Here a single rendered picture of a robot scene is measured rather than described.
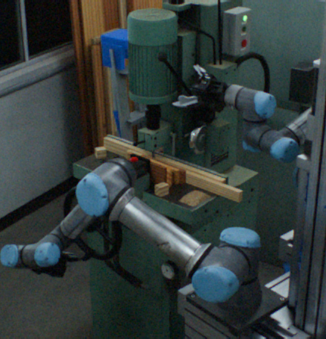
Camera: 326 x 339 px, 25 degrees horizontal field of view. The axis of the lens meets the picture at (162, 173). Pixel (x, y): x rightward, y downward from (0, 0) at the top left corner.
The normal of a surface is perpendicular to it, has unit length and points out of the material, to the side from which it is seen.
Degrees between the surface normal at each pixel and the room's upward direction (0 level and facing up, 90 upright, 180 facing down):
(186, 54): 90
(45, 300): 0
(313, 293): 90
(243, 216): 90
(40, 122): 90
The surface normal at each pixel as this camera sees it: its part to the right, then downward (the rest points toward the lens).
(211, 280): -0.36, 0.47
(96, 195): -0.58, 0.33
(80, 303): 0.00, -0.90
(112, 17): 0.84, 0.19
